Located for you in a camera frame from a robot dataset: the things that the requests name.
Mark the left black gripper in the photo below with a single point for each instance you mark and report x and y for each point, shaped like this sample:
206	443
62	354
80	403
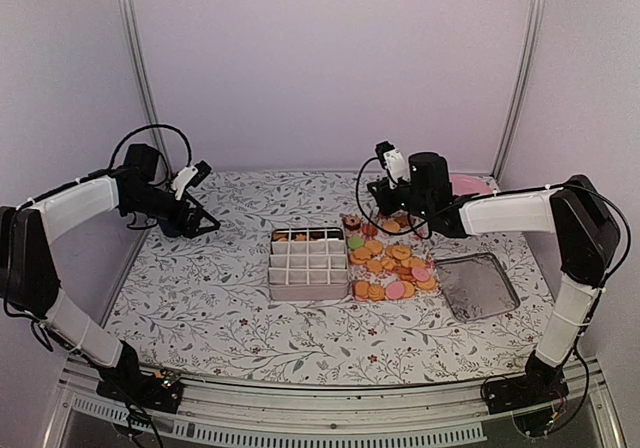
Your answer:
190	229

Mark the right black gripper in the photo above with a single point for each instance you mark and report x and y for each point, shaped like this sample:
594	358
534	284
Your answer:
386	206

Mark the metal serving tongs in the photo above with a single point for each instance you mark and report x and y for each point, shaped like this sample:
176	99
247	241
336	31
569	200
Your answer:
373	224

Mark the green round cookie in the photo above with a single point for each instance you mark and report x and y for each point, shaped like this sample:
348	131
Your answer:
355	242

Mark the orange swirl cookie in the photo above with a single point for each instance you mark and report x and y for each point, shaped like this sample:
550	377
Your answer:
280	237

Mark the brown flower cookie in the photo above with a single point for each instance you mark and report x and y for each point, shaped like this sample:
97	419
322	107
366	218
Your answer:
316	236

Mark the metal tin with white dividers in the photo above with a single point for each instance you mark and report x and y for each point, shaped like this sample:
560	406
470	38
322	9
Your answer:
300	271

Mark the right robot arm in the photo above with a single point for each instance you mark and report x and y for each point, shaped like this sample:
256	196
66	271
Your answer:
592	234

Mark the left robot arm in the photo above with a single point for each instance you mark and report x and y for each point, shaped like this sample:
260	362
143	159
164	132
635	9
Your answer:
54	248

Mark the dark blue cup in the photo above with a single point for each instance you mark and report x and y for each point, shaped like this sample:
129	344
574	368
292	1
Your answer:
168	229

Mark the chocolate donut cookie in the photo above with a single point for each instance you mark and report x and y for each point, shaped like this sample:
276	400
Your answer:
352	223

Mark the pink plate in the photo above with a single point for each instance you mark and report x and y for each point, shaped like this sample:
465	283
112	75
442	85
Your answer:
469	185

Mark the pink round cookie right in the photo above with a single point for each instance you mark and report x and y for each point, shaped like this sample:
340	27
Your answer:
420	274

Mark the floral tablecloth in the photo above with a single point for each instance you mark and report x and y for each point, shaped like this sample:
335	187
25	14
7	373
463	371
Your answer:
203	306

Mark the silver tin lid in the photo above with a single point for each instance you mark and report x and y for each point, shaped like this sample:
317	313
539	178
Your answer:
476	287

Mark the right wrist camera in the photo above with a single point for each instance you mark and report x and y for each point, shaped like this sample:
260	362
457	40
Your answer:
394	164

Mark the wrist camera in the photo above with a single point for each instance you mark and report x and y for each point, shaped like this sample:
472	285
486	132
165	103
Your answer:
189	176
394	164

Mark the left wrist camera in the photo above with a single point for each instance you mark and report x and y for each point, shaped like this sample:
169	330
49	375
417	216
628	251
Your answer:
189	176

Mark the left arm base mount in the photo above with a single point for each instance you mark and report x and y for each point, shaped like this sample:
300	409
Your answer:
141	390

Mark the aluminium front rail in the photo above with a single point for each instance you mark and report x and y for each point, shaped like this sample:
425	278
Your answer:
226	412

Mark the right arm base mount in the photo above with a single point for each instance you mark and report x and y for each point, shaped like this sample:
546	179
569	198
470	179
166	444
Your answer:
504	394

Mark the right aluminium frame post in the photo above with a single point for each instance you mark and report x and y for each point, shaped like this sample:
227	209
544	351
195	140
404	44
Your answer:
531	37

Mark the aluminium frame post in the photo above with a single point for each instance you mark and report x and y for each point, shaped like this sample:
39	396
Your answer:
531	37
134	45

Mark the left aluminium frame post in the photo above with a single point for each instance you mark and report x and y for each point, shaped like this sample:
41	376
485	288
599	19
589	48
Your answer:
134	45

